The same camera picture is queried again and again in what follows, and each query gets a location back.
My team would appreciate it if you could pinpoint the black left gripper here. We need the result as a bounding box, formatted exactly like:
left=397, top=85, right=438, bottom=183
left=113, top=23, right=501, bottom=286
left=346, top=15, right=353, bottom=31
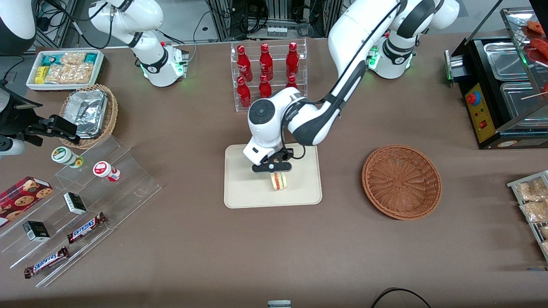
left=253, top=147, right=295, bottom=173

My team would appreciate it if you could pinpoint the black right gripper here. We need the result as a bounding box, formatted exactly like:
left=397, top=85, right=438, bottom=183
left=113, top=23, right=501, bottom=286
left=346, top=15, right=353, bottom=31
left=0, top=98, right=81, bottom=147

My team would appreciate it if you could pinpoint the triangular sandwich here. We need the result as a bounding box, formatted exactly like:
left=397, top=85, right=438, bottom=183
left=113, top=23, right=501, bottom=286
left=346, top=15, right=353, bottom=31
left=269, top=171, right=289, bottom=191

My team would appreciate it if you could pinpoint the silver foil tray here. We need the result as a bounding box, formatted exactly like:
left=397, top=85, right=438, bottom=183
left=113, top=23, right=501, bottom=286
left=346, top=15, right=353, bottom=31
left=64, top=89, right=108, bottom=139

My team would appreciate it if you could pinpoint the cream rectangular serving tray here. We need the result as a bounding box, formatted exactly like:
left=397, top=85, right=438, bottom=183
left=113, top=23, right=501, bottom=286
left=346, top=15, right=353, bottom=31
left=224, top=141, right=323, bottom=209

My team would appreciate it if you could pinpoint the oval light wicker basket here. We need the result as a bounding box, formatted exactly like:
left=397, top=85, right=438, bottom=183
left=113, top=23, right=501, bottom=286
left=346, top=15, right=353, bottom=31
left=59, top=84, right=119, bottom=150

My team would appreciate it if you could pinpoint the round brown wicker basket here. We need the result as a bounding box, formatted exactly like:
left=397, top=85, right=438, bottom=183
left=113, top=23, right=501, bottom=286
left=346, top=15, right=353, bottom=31
left=362, top=144, right=442, bottom=221

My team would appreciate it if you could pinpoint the tray of packaged pastries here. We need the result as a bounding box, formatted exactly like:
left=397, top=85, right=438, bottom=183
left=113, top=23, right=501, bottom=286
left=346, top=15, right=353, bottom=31
left=507, top=170, right=548, bottom=262

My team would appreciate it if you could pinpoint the green-lid white cup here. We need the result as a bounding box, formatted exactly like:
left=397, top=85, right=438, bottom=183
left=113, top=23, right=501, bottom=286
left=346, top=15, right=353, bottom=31
left=51, top=146, right=84, bottom=169

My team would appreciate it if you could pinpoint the red-lid white cup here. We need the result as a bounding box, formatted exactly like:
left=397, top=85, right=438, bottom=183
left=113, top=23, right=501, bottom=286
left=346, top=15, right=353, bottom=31
left=93, top=161, right=121, bottom=182

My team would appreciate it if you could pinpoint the clear cracker pack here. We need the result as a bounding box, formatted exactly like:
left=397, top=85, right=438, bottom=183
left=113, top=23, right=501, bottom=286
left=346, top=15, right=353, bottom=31
left=68, top=63, right=94, bottom=84
left=60, top=52, right=86, bottom=66
left=44, top=64, right=72, bottom=84

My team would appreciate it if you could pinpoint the small black box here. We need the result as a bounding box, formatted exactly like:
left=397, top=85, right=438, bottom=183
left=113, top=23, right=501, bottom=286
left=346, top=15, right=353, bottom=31
left=23, top=221, right=51, bottom=242
left=63, top=192, right=87, bottom=215

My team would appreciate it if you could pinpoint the white rectangular snack box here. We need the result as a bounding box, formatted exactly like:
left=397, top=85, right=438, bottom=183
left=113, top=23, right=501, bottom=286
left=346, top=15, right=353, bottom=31
left=26, top=50, right=105, bottom=91

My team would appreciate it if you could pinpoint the red cookie box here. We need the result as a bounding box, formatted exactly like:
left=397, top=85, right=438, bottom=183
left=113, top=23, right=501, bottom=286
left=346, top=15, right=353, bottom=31
left=0, top=176, right=54, bottom=228

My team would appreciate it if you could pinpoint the clear acrylic stepped display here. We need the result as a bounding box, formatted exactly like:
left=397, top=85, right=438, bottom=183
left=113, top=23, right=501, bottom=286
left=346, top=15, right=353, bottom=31
left=0, top=136, right=162, bottom=288

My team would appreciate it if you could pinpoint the brown Snickers bar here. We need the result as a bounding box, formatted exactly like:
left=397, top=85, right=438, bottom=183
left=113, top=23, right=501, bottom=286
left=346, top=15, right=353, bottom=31
left=67, top=212, right=107, bottom=244
left=24, top=246, right=70, bottom=279

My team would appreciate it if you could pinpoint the clear acrylic bottle rack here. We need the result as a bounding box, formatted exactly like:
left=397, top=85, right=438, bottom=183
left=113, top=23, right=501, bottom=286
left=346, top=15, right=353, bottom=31
left=230, top=38, right=308, bottom=113

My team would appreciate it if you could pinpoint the black glass food warmer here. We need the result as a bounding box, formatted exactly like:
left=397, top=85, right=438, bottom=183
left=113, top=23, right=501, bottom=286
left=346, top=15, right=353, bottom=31
left=444, top=6, right=548, bottom=150

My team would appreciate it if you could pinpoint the steel warmer pan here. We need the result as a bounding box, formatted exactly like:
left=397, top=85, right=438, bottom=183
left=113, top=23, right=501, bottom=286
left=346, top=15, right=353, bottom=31
left=500, top=81, right=548, bottom=121
left=484, top=41, right=530, bottom=81

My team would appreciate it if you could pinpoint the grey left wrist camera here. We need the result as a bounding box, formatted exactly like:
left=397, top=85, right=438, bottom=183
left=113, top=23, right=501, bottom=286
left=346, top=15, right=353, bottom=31
left=243, top=144, right=277, bottom=166

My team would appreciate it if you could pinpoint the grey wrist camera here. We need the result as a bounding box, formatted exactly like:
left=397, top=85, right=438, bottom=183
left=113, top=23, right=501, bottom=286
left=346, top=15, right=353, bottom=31
left=0, top=136, right=26, bottom=157
left=243, top=144, right=277, bottom=166

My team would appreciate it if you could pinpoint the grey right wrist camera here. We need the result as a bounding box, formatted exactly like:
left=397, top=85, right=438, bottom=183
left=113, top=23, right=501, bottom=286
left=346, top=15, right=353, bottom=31
left=0, top=136, right=26, bottom=157

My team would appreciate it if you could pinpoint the aluminium equipment frame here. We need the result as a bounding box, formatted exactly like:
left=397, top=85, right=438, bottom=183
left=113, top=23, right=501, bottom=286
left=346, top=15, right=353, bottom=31
left=205, top=0, right=343, bottom=41

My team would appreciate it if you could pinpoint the black cable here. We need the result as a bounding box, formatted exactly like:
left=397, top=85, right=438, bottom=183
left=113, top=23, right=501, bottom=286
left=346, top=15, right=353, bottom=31
left=370, top=288, right=432, bottom=308

